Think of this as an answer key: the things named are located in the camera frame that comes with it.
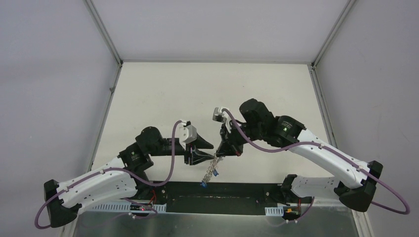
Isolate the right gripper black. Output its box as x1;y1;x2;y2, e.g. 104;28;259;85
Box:
216;120;264;157

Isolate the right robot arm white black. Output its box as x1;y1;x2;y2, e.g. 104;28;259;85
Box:
212;99;383;212

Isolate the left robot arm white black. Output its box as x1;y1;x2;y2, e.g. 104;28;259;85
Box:
40;123;214;228

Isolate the left electronics board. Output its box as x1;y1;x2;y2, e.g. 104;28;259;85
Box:
130;203;153;211

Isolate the electronics board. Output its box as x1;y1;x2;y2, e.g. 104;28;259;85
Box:
130;203;153;211
283;207;301;218

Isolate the right electronics board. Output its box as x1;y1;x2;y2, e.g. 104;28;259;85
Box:
283;207;301;218

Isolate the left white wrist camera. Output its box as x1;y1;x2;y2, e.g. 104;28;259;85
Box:
178;120;198;144

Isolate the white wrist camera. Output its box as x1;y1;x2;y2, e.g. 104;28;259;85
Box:
212;107;231;126
178;120;198;144

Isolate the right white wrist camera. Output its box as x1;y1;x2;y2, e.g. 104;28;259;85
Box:
212;107;231;126

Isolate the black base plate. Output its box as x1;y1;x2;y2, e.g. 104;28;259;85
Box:
129;182;312;216

